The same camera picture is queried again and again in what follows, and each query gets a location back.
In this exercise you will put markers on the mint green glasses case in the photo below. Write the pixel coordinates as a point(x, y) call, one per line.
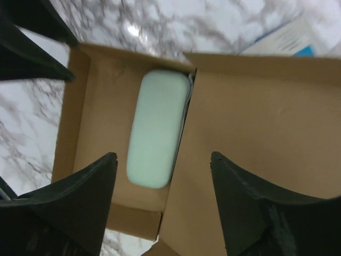
point(157, 128)

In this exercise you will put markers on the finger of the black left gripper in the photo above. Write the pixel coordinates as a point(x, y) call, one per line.
point(42, 18)
point(21, 58)

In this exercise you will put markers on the brown cardboard express box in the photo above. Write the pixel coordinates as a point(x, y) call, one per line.
point(276, 117)

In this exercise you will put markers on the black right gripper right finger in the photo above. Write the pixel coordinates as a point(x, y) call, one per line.
point(261, 218)

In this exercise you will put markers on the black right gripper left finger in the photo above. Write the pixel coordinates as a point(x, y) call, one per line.
point(67, 217)

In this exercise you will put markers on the blue razor box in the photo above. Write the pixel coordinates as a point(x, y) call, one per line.
point(299, 37)

